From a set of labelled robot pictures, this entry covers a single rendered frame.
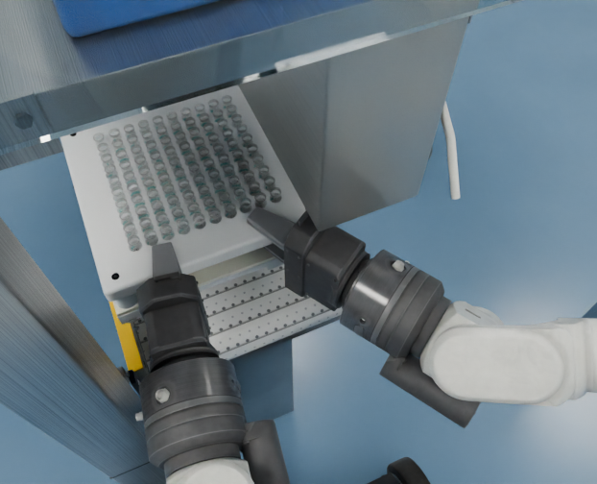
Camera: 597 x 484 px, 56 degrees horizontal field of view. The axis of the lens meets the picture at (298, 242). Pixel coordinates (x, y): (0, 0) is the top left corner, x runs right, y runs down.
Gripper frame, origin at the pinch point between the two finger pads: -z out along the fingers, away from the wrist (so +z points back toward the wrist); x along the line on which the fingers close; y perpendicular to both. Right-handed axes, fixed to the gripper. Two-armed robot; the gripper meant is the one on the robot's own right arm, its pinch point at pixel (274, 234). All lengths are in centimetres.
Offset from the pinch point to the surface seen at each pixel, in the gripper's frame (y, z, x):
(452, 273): 67, 14, 97
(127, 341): -16.7, -8.9, 8.9
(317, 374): 18, -2, 96
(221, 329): -8.6, -2.3, 12.7
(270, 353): 3, -5, 52
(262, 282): -0.5, -2.0, 12.8
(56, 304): -21.1, -3.2, -15.6
